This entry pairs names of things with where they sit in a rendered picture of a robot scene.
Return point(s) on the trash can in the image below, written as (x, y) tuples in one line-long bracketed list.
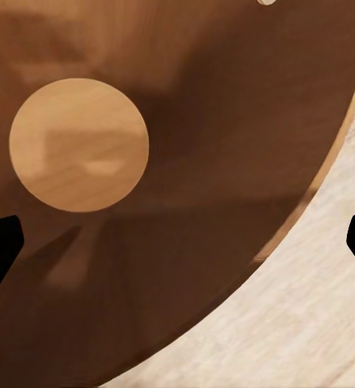
[(156, 152)]

